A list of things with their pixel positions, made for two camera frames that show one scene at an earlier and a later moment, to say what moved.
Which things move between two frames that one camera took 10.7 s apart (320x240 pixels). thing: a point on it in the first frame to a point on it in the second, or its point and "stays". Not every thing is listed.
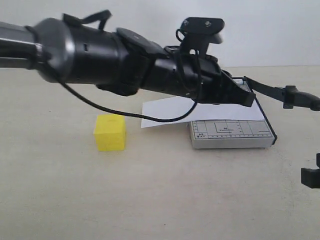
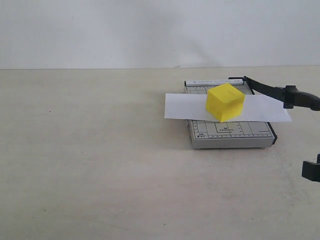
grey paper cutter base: [233, 134] stays
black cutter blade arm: [289, 96] stays
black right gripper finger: [311, 178] to [311, 170]
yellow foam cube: [110, 129] to [224, 102]
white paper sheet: [173, 108] to [256, 108]
